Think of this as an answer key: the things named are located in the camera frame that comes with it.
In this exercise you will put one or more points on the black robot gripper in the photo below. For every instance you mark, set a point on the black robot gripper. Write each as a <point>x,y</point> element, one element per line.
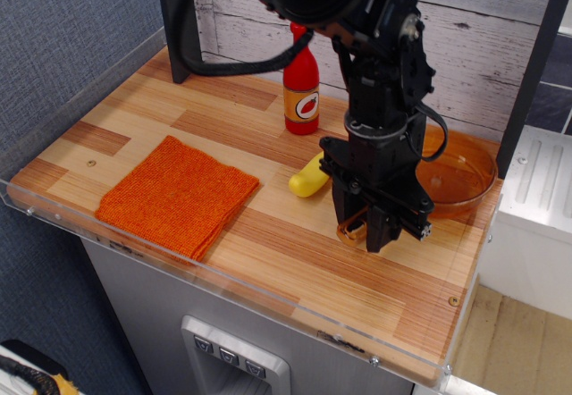
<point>375,155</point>

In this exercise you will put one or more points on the amber plastic measuring cup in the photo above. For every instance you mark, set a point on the amber plastic measuring cup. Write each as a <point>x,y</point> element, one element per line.
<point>454,184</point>

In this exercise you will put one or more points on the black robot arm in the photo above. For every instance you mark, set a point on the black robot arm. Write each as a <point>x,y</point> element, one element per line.
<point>380,48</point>

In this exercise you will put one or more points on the red hot sauce bottle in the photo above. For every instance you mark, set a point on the red hot sauce bottle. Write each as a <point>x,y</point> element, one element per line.
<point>300,82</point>

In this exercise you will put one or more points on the yellow toy banana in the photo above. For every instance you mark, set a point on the yellow toy banana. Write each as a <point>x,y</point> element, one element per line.
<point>310,179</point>

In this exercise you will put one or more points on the white toy sink counter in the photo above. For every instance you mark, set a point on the white toy sink counter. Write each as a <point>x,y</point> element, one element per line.
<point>528,254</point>

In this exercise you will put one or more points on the orange knitted cloth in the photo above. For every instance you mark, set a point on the orange knitted cloth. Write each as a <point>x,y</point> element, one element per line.
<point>179,198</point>

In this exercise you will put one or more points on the silver water dispenser panel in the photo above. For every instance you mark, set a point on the silver water dispenser panel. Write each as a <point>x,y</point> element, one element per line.
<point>226,364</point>

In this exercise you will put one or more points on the silver toy fridge cabinet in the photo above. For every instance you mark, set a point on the silver toy fridge cabinet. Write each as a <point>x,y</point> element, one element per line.
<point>150,303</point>

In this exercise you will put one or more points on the yellow object at corner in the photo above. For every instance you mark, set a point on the yellow object at corner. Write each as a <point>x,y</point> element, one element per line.
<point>64,386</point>

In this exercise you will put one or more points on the clear acrylic table guard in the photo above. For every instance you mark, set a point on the clear acrylic table guard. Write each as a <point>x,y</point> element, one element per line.
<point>80,110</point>

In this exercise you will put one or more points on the dark right vertical post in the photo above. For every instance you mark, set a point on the dark right vertical post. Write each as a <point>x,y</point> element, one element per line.
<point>543,44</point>

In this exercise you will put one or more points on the dark vertical post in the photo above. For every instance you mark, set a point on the dark vertical post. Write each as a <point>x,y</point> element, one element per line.
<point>543,44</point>
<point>182,36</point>

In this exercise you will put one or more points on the dark left vertical post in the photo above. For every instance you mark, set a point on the dark left vertical post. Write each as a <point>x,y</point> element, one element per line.
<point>182,36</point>

